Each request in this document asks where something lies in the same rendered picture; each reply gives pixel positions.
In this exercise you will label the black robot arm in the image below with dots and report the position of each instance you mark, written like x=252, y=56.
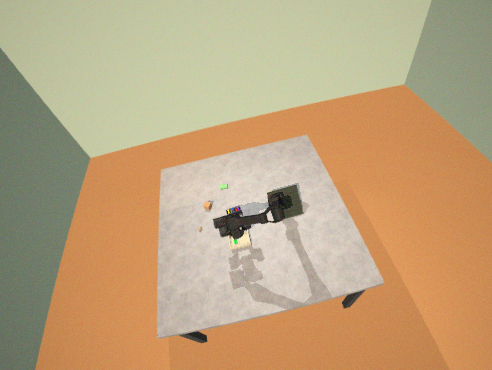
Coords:
x=232, y=221

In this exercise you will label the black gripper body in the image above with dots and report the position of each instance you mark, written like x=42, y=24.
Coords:
x=224, y=233

